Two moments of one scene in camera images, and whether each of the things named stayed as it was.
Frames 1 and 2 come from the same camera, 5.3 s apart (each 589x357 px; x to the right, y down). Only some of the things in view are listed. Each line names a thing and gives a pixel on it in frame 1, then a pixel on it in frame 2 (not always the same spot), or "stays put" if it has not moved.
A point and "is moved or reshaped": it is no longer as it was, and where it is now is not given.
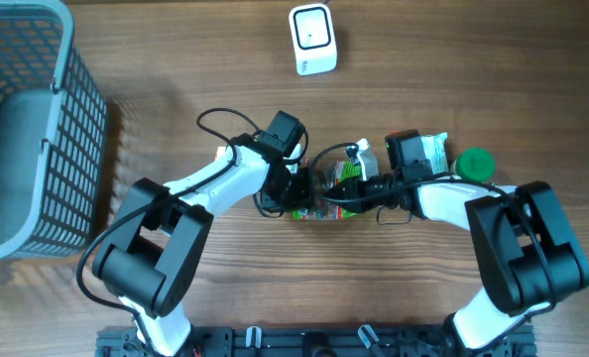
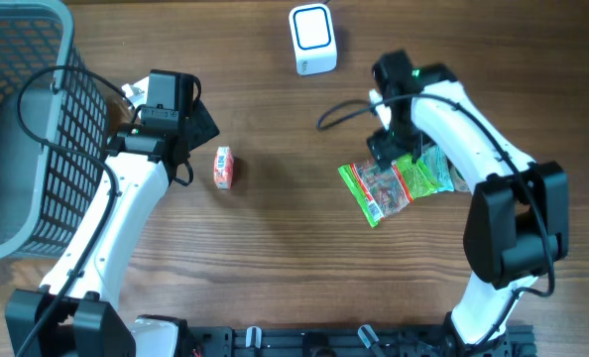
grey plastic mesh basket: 42,132 stays put
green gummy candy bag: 321,207 is moved or reshaped
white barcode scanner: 314,39 stays put
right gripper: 355,198 → 385,152
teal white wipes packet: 434,148 stays put
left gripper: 304,198 → 201,125
